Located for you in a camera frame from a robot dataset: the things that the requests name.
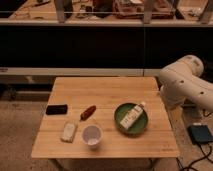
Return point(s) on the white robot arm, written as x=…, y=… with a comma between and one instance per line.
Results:
x=181, y=80

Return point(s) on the brown sausage toy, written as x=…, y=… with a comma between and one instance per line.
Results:
x=87, y=113

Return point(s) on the wooden table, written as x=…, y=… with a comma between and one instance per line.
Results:
x=106, y=93

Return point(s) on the white bottle in bowl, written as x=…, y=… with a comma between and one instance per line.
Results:
x=132, y=115

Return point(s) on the green round bowl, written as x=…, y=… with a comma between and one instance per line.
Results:
x=138, y=126

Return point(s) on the white paper cup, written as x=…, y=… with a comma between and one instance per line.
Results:
x=92, y=136

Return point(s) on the white rectangular sponge block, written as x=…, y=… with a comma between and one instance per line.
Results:
x=68, y=132

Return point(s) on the pink tray on shelf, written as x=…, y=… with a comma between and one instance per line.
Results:
x=136, y=8

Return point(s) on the blue power box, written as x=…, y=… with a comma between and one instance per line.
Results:
x=200, y=134

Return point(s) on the long workbench shelf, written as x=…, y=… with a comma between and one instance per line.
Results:
x=100, y=13

